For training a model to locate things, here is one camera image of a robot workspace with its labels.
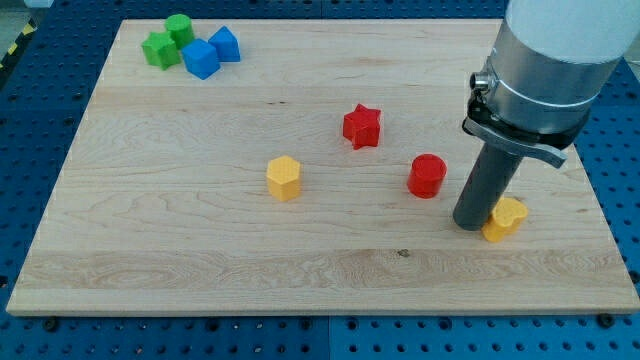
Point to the red cylinder block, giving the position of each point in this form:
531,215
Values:
426,176

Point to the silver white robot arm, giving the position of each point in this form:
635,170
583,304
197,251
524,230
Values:
547,66

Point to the yellow hexagon block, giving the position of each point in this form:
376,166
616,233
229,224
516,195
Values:
283,176

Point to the red star block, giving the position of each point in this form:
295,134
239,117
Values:
362,127

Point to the wooden board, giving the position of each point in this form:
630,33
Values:
162,206

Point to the blue cube block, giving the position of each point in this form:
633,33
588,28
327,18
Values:
200,58

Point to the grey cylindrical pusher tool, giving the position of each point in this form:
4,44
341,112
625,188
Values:
488,180

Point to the yellow heart block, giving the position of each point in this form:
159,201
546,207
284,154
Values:
504,219

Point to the green cylinder block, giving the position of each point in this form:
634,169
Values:
180,29

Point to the green star block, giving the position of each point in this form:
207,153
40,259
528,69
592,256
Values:
160,50

